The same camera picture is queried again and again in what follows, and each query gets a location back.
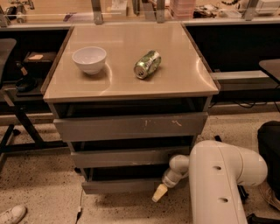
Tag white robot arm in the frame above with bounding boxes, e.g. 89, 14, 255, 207
152, 140, 268, 224

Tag grey drawer cabinet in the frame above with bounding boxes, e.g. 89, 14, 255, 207
40, 22, 221, 195

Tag black chair left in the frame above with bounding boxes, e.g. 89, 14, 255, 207
0, 38, 69, 173

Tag grey bottom drawer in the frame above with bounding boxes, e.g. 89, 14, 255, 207
81, 164, 167, 194

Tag brown shoe right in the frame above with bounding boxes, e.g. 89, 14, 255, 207
259, 181, 280, 211

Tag white floor cable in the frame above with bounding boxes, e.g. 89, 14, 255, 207
74, 187, 87, 224

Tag grey drawer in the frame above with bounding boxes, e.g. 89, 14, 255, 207
54, 112, 208, 142
81, 164, 167, 194
71, 146, 191, 168

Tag dark box on shelf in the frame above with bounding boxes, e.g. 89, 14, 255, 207
24, 52, 56, 78

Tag pink stacked containers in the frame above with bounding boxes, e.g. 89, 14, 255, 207
169, 0, 196, 20

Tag grey top drawer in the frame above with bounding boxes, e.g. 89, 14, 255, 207
54, 112, 208, 142

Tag grey middle drawer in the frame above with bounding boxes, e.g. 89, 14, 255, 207
71, 146, 191, 168

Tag black round object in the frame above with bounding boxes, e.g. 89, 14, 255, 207
15, 77, 38, 92

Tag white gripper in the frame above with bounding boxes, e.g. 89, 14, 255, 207
152, 168, 188, 202

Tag white ceramic bowl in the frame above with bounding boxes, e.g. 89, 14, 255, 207
72, 46, 107, 74

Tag white sneaker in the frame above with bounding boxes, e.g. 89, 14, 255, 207
0, 205, 27, 224

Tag green soda can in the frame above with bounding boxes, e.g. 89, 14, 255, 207
134, 51, 161, 80

